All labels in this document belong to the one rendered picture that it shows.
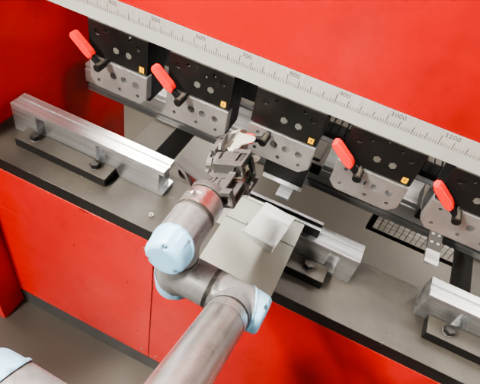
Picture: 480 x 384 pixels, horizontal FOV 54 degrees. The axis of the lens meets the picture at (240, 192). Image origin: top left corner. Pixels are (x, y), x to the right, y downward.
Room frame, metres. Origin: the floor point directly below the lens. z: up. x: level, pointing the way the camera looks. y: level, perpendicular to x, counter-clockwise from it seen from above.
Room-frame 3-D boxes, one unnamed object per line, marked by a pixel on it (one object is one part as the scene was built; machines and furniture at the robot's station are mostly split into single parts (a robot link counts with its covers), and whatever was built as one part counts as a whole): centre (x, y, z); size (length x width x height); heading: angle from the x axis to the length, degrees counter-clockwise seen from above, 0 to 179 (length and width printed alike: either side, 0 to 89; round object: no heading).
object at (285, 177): (0.80, -0.09, 1.13); 0.10 x 0.02 x 0.10; 76
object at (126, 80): (0.90, 0.32, 1.26); 0.15 x 0.09 x 0.17; 76
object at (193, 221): (0.47, 0.08, 1.23); 0.11 x 0.08 x 0.09; 166
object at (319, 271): (0.74, -0.12, 0.89); 0.30 x 0.05 x 0.03; 76
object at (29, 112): (0.94, 0.44, 0.92); 0.50 x 0.06 x 0.10; 76
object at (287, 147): (0.81, -0.07, 1.26); 0.15 x 0.09 x 0.17; 76
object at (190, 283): (0.46, 0.06, 1.13); 0.11 x 0.08 x 0.11; 74
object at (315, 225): (0.80, -0.12, 0.99); 0.20 x 0.03 x 0.03; 76
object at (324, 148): (0.96, -0.14, 1.01); 0.26 x 0.12 x 0.05; 166
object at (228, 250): (0.66, -0.06, 1.00); 0.26 x 0.18 x 0.01; 166
